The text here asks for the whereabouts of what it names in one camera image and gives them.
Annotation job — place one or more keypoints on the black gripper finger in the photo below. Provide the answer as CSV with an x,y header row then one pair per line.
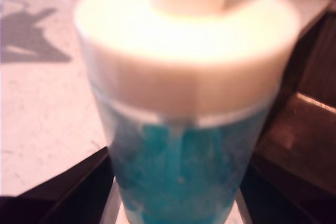
x,y
288,203
78,195

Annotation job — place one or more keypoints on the steel kitchen sink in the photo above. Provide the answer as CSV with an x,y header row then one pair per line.
x,y
315,64

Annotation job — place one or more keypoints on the clear soap dispenser blue soap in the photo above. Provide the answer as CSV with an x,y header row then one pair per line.
x,y
170,77

